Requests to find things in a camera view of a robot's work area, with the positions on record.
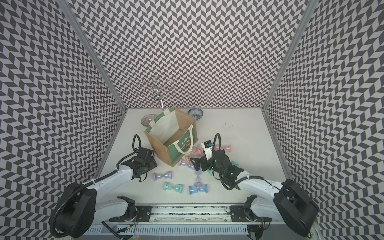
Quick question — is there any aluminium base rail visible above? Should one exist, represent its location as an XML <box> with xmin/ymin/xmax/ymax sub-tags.
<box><xmin>74</xmin><ymin>203</ymin><xmax>310</xmax><ymax>226</ymax></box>

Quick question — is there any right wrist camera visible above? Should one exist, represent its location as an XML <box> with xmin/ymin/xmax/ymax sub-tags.
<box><xmin>201</xmin><ymin>140</ymin><xmax>214</xmax><ymax>161</ymax></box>

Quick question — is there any teal hourglass front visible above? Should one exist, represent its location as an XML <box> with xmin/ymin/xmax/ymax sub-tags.
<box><xmin>164</xmin><ymin>182</ymin><xmax>184</xmax><ymax>194</ymax></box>

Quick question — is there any pink hourglass beside bag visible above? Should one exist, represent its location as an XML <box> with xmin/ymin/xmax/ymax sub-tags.
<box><xmin>189</xmin><ymin>147</ymin><xmax>204</xmax><ymax>158</ymax></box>

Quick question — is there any pink hourglass far right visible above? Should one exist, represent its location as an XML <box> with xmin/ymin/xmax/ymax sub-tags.
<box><xmin>215</xmin><ymin>144</ymin><xmax>232</xmax><ymax>152</ymax></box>

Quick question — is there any brown green canvas bag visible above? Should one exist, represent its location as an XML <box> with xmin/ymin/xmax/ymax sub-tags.
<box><xmin>144</xmin><ymin>107</ymin><xmax>198</xmax><ymax>167</ymax></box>

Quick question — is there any blue hourglass front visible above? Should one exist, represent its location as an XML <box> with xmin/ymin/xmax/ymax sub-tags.
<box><xmin>189</xmin><ymin>185</ymin><xmax>208</xmax><ymax>195</ymax></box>

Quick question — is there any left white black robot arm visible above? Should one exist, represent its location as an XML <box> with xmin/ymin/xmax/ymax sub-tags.
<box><xmin>49</xmin><ymin>148</ymin><xmax>157</xmax><ymax>238</ymax></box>

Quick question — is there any pink glass bowl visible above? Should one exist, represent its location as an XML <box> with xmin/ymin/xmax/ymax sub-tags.
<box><xmin>141</xmin><ymin>114</ymin><xmax>157</xmax><ymax>127</ymax></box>

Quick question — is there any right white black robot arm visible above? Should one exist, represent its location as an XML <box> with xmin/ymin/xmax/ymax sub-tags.
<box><xmin>190</xmin><ymin>150</ymin><xmax>320</xmax><ymax>237</ymax></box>

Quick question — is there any purple hourglass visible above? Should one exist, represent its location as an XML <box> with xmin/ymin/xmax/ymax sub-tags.
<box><xmin>179</xmin><ymin>159</ymin><xmax>195</xmax><ymax>170</ymax></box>
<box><xmin>153</xmin><ymin>171</ymin><xmax>173</xmax><ymax>181</ymax></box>

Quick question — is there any silver wire tree stand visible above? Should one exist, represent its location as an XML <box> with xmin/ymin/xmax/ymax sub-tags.
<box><xmin>137</xmin><ymin>76</ymin><xmax>175</xmax><ymax>111</ymax></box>

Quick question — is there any purple hourglass beside bag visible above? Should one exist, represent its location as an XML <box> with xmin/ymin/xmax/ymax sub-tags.
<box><xmin>179</xmin><ymin>159</ymin><xmax>195</xmax><ymax>170</ymax></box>

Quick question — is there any blue white ceramic bowl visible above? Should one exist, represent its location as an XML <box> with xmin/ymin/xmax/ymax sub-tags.
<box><xmin>188</xmin><ymin>108</ymin><xmax>204</xmax><ymax>121</ymax></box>

